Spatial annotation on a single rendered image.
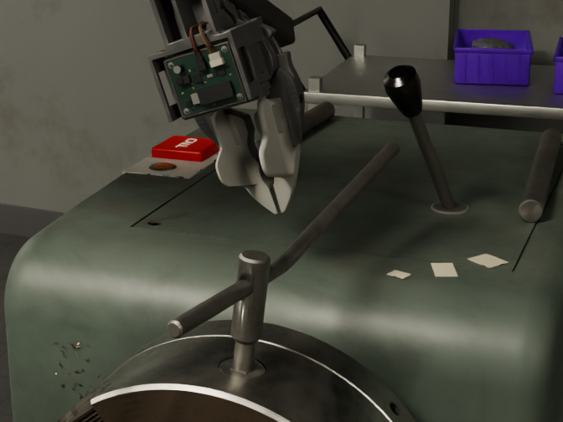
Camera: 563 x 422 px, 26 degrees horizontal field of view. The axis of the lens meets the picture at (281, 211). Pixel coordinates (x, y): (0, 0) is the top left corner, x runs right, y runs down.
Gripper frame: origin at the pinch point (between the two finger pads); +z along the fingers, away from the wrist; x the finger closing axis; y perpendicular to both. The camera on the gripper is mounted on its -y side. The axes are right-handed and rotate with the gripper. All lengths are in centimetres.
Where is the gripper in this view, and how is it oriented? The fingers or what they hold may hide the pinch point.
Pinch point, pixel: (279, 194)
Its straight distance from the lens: 97.3
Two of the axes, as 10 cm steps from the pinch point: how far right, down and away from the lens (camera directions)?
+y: -3.3, 2.9, -9.0
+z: 3.1, 9.3, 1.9
